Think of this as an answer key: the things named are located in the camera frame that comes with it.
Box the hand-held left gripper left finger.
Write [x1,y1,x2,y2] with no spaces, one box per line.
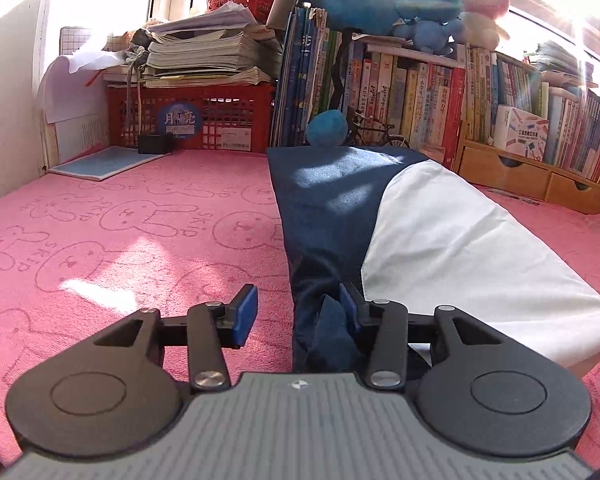
[94,283,259,392]

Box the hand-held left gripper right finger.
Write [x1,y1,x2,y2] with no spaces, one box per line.
[338,282,506,390]

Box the navy white jacket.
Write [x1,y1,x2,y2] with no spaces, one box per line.
[266,145,600,373]

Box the pink rabbit print mat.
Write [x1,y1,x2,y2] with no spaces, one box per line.
[0,147,600,466]

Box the black model bicycle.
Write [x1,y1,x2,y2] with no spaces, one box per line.
[347,109,411,150]

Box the blue plush ball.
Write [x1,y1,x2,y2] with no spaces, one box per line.
[305,110,350,148]

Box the black power adapter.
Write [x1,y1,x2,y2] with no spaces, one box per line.
[137,133,173,155]

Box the red plastic crate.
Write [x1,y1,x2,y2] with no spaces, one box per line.
[105,82,276,153]

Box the blue notepad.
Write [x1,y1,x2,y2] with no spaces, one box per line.
[47,146,168,181]

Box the wooden drawer organiser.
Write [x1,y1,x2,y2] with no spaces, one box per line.
[452,137,600,216]

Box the row of mixed colourful books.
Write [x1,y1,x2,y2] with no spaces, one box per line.
[342,42,468,168]

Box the row of tall blue books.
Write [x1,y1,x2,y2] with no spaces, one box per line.
[271,7,343,148]

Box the white printed carton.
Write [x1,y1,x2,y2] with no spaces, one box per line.
[492,105,551,163]

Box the white flat book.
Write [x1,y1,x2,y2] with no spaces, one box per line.
[365,35,461,68]

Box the stack of paper workbooks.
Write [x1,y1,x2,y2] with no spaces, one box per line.
[140,0,283,88]

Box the row of green spine books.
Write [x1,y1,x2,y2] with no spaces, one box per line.
[462,45,543,143]

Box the white draped paper sheet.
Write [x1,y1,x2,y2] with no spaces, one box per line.
[36,50,131,125]

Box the small blue plush toy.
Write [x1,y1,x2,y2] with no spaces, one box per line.
[392,12,467,57]

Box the row of leaning pink books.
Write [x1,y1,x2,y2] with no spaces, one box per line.
[540,82,600,181]

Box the large blue plush toy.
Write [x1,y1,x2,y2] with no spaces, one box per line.
[311,0,463,36]

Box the white grid board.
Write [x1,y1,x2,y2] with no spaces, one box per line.
[59,26,95,58]

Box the stack of blue folders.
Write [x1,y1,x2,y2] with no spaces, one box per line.
[532,40,598,91]

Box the black hanging strap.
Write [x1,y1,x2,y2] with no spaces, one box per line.
[330,30,356,113]

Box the grey cord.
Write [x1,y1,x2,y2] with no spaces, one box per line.
[122,30,153,136]

